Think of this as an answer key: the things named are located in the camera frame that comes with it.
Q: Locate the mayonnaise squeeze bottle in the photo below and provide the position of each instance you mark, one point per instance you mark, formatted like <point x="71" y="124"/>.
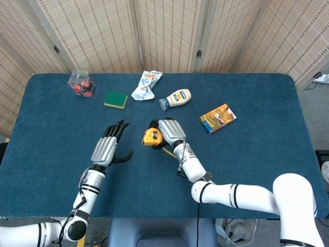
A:
<point x="178" y="97"/>

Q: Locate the blue table cloth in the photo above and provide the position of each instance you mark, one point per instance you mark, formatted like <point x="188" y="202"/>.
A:
<point x="144" y="185"/>

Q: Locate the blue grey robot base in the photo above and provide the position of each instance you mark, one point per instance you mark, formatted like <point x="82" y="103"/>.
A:
<point x="162" y="231"/>

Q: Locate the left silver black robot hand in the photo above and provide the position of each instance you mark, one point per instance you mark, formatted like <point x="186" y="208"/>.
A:
<point x="104" y="151"/>

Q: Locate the black floor box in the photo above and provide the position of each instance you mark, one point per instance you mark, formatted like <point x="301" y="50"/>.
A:
<point x="323" y="159"/>

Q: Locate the clear box with red parts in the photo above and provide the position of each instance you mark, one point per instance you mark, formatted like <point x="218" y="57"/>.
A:
<point x="81" y="85"/>

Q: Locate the clear plastic bag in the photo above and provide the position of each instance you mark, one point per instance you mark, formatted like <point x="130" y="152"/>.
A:
<point x="240" y="230"/>

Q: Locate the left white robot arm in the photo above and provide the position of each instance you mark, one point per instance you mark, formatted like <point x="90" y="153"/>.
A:
<point x="87" y="190"/>

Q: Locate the white power strip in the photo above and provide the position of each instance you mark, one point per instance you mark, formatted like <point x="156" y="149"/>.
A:
<point x="322" y="78"/>

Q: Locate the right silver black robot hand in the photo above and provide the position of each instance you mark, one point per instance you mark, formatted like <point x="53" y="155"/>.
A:
<point x="172" y="131"/>

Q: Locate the yellow and blue carton box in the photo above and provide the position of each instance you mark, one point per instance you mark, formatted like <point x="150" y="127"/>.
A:
<point x="218" y="119"/>

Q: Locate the green and yellow sponge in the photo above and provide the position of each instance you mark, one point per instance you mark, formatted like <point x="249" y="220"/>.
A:
<point x="115" y="99"/>

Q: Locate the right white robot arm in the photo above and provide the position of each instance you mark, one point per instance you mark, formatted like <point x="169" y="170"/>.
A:
<point x="257" y="198"/>

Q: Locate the crumpled white snack wrapper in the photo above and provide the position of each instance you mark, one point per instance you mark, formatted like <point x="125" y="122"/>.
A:
<point x="145" y="87"/>

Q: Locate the metal screen hinge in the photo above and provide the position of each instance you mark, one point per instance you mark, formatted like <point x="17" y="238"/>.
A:
<point x="199" y="53"/>
<point x="56" y="49"/>

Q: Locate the woven folding screen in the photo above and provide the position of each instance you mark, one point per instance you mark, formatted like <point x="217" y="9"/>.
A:
<point x="102" y="33"/>

